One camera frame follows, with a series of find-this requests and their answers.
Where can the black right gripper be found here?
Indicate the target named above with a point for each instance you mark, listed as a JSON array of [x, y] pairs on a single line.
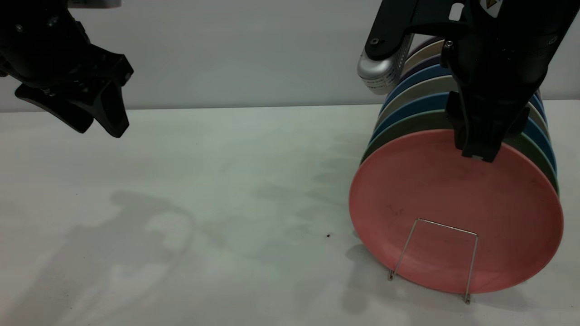
[[507, 50]]

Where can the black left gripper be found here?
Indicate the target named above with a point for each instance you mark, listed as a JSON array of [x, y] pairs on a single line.
[[36, 45]]

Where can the pink round plate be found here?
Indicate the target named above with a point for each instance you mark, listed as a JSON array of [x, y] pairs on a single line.
[[453, 203]]

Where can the blue round plate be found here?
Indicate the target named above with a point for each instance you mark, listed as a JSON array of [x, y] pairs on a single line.
[[417, 106], [421, 72]]

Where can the beige round plate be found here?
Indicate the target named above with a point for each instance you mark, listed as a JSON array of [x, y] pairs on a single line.
[[421, 88], [426, 50]]

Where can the green round plate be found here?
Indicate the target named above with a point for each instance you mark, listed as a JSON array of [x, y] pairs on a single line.
[[408, 127]]

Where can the navy purple round plate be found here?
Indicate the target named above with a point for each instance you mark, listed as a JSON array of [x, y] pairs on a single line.
[[421, 62]]

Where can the dark purple round plate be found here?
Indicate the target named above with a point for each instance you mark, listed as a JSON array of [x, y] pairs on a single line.
[[430, 42]]

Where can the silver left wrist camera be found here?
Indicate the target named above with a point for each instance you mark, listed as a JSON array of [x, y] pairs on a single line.
[[95, 3]]

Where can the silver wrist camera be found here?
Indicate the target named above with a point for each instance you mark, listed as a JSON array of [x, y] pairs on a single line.
[[380, 72], [95, 3]]

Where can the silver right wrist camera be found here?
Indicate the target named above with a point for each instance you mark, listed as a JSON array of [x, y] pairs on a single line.
[[380, 72]]

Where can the black right camera bracket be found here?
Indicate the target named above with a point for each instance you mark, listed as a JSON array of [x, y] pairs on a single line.
[[394, 22]]

